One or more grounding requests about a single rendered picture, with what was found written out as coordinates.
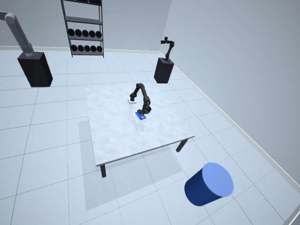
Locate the blue circuit board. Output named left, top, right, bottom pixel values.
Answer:
left=135, top=112, right=146, bottom=120

